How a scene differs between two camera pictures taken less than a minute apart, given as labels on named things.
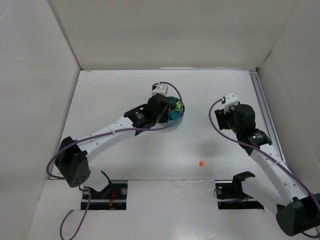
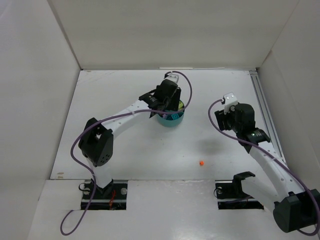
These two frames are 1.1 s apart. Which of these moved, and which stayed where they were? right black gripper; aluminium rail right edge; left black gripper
Moved: left black gripper
Stayed: aluminium rail right edge; right black gripper
